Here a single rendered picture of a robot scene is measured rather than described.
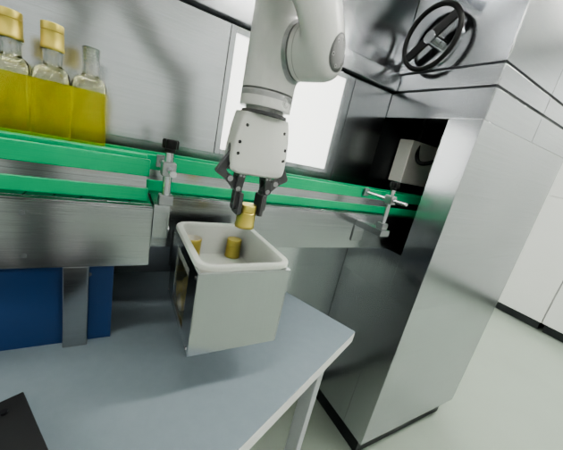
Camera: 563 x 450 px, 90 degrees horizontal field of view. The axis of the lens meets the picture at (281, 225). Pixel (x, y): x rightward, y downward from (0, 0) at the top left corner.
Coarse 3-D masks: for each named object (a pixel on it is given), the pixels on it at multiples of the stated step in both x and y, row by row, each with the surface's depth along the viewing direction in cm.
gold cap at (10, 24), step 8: (0, 8) 46; (8, 8) 46; (0, 16) 46; (8, 16) 46; (16, 16) 47; (0, 24) 46; (8, 24) 46; (16, 24) 47; (0, 32) 46; (8, 32) 47; (16, 32) 47
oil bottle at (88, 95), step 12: (72, 84) 52; (84, 84) 53; (96, 84) 53; (72, 96) 52; (84, 96) 53; (96, 96) 54; (72, 108) 53; (84, 108) 54; (96, 108) 54; (72, 120) 54; (84, 120) 54; (96, 120) 55; (72, 132) 54; (84, 132) 55; (96, 132) 56; (96, 144) 56
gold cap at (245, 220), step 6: (246, 204) 49; (252, 204) 50; (246, 210) 49; (252, 210) 49; (240, 216) 50; (246, 216) 49; (252, 216) 50; (240, 222) 50; (246, 222) 50; (252, 222) 51; (240, 228) 50; (246, 228) 50; (252, 228) 51
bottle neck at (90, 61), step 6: (84, 48) 52; (90, 48) 52; (84, 54) 52; (90, 54) 53; (96, 54) 53; (84, 60) 53; (90, 60) 53; (96, 60) 53; (84, 66) 53; (90, 66) 53; (96, 66) 54; (84, 72) 53; (90, 72) 53; (96, 72) 54
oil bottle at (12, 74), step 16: (0, 64) 47; (16, 64) 48; (0, 80) 47; (16, 80) 48; (0, 96) 48; (16, 96) 49; (0, 112) 49; (16, 112) 50; (0, 128) 49; (16, 128) 50
